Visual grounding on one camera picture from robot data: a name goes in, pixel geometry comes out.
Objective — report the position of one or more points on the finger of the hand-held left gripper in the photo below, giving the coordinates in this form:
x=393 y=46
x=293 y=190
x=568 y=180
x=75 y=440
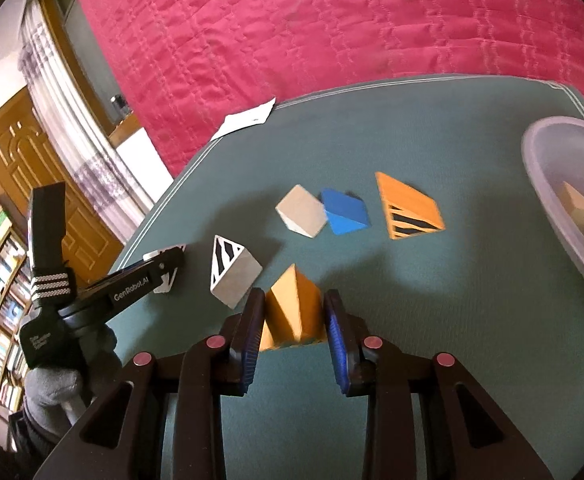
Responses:
x=167 y=265

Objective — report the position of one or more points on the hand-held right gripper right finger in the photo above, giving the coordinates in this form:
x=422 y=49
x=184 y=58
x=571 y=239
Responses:
x=337 y=340

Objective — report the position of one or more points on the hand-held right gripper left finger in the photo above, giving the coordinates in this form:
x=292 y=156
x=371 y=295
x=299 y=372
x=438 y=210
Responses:
x=253 y=340

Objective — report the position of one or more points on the yellow wooden wedge block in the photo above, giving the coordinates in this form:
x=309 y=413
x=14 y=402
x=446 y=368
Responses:
x=292 y=305

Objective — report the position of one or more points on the clear plastic bowl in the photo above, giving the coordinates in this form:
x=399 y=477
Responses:
x=546 y=170

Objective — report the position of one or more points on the person's left forearm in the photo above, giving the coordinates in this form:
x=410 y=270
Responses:
x=32 y=432

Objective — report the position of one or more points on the person's left hand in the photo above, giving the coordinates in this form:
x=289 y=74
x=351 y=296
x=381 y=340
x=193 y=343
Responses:
x=52 y=387

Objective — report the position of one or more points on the white black-striped wedge block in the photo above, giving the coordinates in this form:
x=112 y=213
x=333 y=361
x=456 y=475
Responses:
x=237 y=275

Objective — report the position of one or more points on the brown wooden door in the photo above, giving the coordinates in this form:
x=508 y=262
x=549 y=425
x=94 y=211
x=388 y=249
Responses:
x=17 y=160

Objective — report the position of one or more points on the white patterned curtain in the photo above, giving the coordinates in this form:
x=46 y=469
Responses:
x=72 y=125

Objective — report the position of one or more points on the blue wedge block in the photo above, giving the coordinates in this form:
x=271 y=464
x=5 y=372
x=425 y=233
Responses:
x=344 y=212

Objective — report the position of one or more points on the grey wedge block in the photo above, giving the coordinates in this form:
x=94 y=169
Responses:
x=302 y=210

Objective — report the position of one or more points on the dark jar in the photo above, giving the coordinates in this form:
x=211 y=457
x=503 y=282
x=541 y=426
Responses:
x=118 y=107

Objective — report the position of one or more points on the orange black-striped wedge block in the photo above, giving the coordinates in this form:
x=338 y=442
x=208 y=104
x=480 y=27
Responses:
x=406 y=205

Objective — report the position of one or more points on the white paper sheet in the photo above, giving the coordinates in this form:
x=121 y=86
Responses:
x=244 y=119

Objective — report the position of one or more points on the pink quilted blanket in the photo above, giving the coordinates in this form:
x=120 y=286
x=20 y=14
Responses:
x=322 y=20

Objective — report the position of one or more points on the wooden window frame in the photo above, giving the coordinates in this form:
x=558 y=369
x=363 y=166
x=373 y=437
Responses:
x=54 y=25

